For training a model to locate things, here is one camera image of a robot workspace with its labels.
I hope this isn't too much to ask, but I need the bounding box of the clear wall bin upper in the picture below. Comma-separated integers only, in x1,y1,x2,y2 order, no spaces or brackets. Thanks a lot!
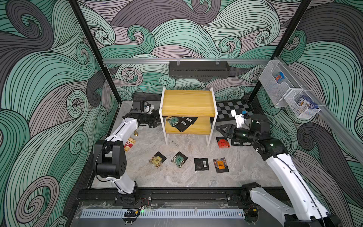
259,61,293,108

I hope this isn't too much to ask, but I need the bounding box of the blue white packet in bin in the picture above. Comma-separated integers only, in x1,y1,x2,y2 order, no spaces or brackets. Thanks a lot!
296,95,319,109

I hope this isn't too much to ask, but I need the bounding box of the blue red item in bin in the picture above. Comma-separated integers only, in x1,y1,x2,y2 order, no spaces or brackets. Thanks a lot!
274,72,285,84

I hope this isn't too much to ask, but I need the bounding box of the clear wall bin lower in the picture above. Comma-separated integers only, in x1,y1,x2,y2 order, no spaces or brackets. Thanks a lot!
284,89,320,119

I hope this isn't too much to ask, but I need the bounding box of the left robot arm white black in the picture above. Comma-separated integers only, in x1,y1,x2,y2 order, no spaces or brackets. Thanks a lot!
93,109,160,195

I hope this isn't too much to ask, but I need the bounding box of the aluminium wall rail right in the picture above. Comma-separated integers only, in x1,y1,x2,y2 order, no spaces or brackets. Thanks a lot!
274,57,363,164

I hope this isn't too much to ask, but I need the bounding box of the clear wall bin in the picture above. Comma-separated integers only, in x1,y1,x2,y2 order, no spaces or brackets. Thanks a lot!
284,89,320,119
259,61,293,108

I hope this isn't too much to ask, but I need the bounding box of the green jasmine tea bag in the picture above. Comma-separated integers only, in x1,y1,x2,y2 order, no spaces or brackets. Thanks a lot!
166,116,179,127
171,152,188,168

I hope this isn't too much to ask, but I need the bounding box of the black wall tray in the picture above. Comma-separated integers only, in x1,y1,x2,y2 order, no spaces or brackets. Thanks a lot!
169,60,231,82

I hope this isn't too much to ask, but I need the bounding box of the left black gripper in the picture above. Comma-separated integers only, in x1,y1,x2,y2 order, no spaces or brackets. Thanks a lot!
141,110,167,128

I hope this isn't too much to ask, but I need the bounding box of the white slotted cable duct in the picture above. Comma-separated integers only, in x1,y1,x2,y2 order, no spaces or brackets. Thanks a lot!
80,208,245,219

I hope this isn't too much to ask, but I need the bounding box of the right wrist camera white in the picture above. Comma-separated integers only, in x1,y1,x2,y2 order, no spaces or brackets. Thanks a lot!
231,109,247,128

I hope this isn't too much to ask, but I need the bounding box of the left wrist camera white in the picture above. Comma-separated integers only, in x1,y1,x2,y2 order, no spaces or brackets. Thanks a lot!
141,101,155,114

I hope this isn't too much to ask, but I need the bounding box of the red yellow small box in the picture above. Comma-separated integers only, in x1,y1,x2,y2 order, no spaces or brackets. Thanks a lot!
124,137,136,152

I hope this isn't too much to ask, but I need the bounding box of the aluminium wall rail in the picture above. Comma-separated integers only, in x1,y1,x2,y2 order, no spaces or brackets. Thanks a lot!
274,57,363,164
103,58,269,65

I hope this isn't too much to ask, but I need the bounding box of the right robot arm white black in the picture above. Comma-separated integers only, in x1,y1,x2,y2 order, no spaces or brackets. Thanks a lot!
216,114,343,227

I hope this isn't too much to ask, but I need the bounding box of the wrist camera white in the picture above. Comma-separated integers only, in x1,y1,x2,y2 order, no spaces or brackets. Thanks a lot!
141,101,155,114
231,109,247,128

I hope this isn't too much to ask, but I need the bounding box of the green jasmine tea bag top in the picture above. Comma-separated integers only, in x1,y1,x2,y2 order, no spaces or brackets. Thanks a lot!
171,152,188,168

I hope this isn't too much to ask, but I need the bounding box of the red tea bag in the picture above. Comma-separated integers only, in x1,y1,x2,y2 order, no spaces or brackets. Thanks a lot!
216,137,230,148

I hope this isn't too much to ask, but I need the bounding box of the checkerboard calibration mat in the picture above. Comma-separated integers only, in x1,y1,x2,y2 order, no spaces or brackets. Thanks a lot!
216,100,253,122

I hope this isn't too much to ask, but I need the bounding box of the black orange tea bag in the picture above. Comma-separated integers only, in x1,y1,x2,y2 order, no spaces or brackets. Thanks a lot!
213,158,229,174

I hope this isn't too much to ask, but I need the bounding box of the aluminium wall rail back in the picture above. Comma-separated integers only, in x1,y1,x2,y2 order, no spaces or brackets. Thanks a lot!
103,58,269,65

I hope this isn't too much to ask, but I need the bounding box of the yellow oolong tea bag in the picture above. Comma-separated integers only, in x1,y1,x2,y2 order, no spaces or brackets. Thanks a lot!
149,151,166,168

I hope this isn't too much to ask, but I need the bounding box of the black tea bag barcode top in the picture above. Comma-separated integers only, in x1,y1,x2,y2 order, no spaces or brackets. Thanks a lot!
194,158,209,171

